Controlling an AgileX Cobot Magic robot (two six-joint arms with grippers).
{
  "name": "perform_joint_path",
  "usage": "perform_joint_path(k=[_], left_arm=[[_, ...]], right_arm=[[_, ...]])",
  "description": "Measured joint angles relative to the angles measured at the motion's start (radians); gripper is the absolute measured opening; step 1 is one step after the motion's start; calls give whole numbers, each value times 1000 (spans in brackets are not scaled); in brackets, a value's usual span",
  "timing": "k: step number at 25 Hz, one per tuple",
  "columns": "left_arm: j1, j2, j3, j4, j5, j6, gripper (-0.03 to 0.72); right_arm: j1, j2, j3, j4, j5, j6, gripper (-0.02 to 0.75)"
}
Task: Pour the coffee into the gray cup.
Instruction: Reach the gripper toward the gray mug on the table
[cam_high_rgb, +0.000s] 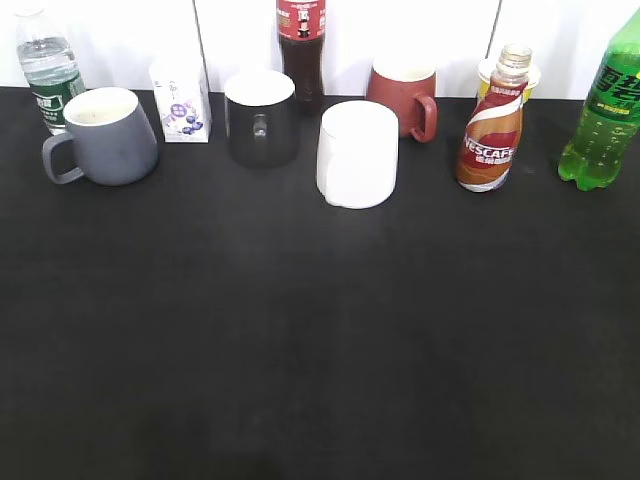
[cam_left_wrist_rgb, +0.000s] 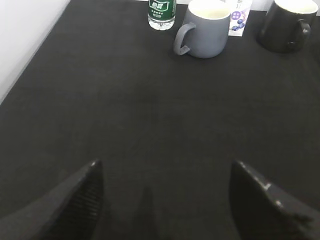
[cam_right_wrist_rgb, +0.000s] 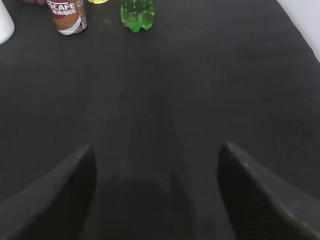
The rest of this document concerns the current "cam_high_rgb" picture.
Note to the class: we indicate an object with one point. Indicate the white ceramic mug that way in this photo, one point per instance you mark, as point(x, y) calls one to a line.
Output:
point(357, 155)

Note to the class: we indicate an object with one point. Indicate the grey ceramic mug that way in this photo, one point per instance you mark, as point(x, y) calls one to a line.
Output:
point(113, 142)

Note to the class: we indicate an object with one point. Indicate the cola bottle red label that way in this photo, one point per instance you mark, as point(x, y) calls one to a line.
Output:
point(301, 32)

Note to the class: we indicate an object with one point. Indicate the green sprite bottle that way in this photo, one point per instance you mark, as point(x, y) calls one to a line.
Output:
point(610, 116)

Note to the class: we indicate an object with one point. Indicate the small blueberry milk carton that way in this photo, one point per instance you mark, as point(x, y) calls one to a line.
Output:
point(181, 92)

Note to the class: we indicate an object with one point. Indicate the brown Nescafe coffee bottle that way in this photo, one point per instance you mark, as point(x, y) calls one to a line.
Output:
point(493, 133)

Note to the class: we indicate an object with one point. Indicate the black ceramic mug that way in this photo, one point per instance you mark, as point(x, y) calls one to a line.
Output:
point(261, 119)

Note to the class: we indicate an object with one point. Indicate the red ceramic mug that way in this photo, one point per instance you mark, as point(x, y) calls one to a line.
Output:
point(406, 85)

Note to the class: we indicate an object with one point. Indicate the yellow paper cup stack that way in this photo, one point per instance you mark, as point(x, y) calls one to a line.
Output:
point(486, 68)

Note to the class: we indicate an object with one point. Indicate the clear water bottle green label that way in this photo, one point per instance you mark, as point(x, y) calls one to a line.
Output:
point(48, 63)

